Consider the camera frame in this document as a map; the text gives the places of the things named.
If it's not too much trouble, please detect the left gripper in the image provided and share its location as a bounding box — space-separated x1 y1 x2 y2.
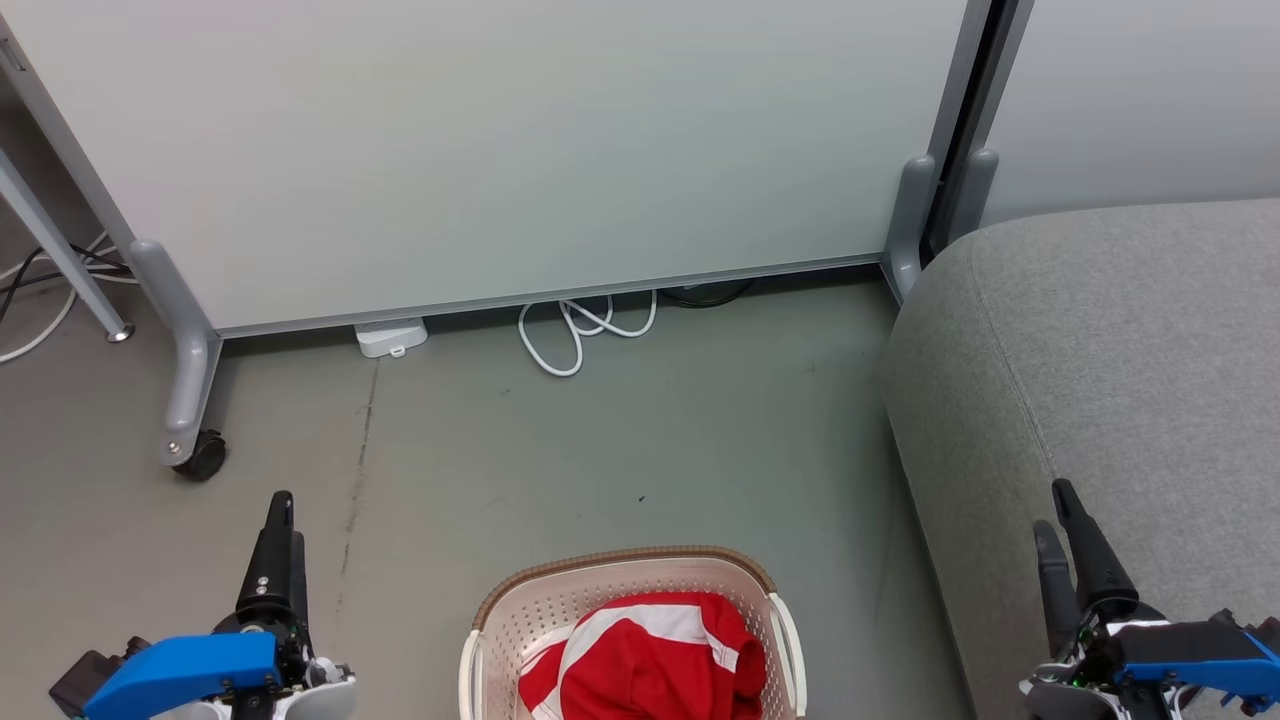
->
215 490 357 720

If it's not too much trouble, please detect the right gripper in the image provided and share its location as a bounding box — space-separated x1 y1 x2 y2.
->
1020 478 1183 720

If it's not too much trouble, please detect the red and white jersey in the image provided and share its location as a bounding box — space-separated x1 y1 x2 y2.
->
518 592 769 720

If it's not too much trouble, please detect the grey fabric sofa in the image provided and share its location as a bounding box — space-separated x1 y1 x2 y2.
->
880 198 1280 720

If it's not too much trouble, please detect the black caster wheel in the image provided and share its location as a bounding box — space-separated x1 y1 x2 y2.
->
172 430 227 483

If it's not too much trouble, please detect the long grey partition foot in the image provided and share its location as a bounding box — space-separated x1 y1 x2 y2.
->
128 238 223 469

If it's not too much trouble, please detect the beige perforated laundry basket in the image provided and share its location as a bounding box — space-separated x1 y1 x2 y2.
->
460 546 807 720

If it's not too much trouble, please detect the grey metal table leg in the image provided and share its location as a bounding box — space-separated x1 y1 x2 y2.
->
0 150 135 344

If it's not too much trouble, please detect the short grey partition foot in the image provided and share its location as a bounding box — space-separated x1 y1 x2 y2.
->
885 153 941 303
948 148 999 246

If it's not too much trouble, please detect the wide white partition panel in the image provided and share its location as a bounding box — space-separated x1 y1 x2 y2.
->
0 0 991 339

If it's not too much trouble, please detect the narrow white partition panel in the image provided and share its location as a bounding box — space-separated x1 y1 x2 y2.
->
975 0 1280 229

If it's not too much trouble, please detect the looped white cable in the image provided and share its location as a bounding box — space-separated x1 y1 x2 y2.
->
517 290 658 378

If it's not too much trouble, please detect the thin white cable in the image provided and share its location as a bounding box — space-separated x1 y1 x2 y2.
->
0 232 139 364

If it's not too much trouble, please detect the thin black cable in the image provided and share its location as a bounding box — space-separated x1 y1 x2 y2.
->
0 245 131 323

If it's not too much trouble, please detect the black floor cable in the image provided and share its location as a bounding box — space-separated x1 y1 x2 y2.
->
660 280 753 309

